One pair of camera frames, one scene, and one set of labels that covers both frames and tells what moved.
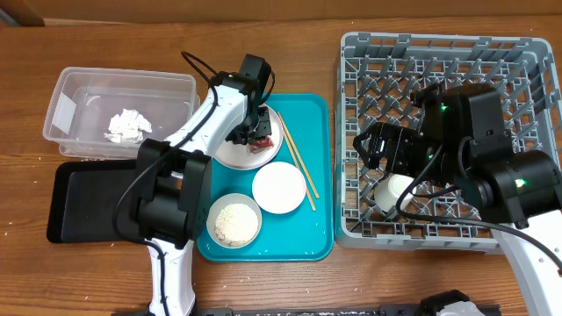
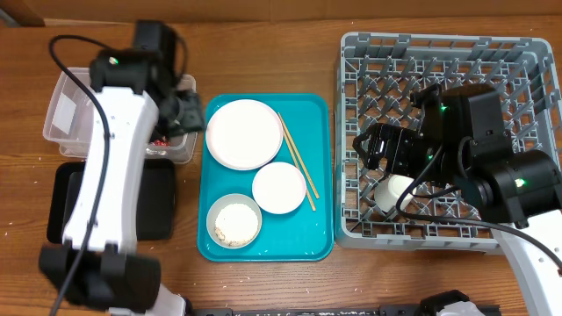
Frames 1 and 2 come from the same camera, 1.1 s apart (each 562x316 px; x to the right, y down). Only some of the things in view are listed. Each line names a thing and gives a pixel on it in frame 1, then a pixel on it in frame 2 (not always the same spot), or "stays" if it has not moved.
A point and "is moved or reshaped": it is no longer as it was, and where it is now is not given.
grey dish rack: x=377 y=75 stays
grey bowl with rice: x=234 y=221 stays
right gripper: x=400 y=138 stays
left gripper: x=261 y=132 → x=193 y=118
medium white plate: x=279 y=187 stays
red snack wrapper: x=260 y=145 is moved or reshaped
